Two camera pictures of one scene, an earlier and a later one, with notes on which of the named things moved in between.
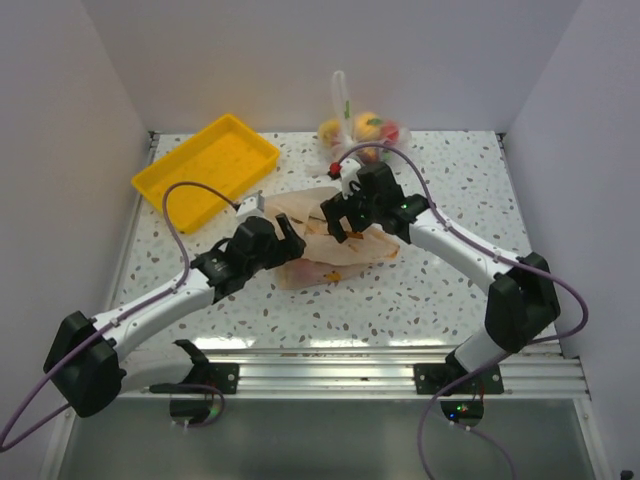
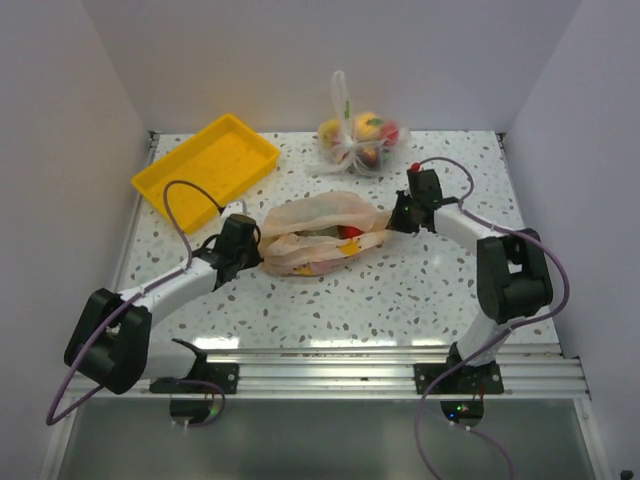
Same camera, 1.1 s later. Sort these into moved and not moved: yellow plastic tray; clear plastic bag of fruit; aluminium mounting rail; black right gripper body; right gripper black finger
Moved: black right gripper body; right gripper black finger
Not moved: yellow plastic tray; aluminium mounting rail; clear plastic bag of fruit
